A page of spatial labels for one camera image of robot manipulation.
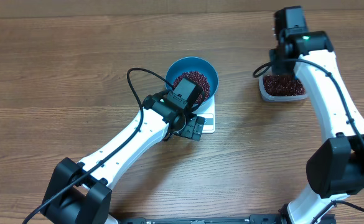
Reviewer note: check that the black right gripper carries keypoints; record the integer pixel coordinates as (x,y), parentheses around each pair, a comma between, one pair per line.
(279,68)

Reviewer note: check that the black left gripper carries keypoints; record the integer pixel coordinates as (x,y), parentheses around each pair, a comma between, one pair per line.
(193,131)

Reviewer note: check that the red adzuki beans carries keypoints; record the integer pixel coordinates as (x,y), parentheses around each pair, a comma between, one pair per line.
(274,88)

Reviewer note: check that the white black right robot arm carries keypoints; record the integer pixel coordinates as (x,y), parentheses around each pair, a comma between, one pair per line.
(336,170)

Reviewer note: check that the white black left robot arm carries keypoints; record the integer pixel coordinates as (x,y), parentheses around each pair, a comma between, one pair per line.
(80,192)

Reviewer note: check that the white digital kitchen scale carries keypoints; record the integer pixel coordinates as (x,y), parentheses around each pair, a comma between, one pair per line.
(207,111)

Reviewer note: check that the teal plastic bowl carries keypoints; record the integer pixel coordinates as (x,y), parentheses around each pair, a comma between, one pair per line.
(197,70)

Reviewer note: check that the clear plastic container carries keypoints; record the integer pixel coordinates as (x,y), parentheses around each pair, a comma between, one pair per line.
(281,88)

